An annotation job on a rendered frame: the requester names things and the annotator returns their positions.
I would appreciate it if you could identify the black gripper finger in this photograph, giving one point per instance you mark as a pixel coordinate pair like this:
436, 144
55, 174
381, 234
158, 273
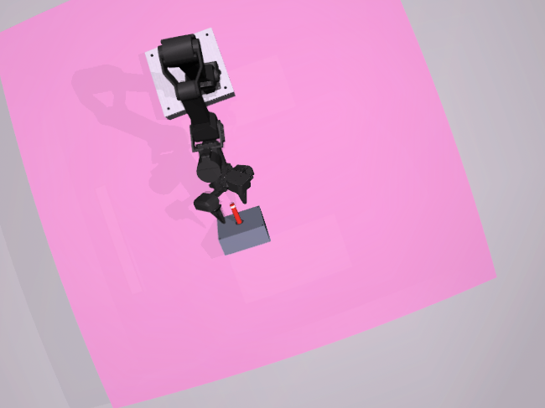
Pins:
243, 198
217, 214

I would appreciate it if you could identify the red peg with white band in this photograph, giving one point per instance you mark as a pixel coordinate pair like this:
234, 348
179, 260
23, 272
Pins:
235, 213

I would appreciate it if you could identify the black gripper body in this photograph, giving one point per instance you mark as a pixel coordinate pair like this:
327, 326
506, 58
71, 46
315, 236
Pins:
208, 202

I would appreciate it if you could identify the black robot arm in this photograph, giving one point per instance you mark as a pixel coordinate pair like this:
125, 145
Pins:
185, 52

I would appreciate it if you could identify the grey square panel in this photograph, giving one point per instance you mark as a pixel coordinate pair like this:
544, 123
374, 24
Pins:
250, 233

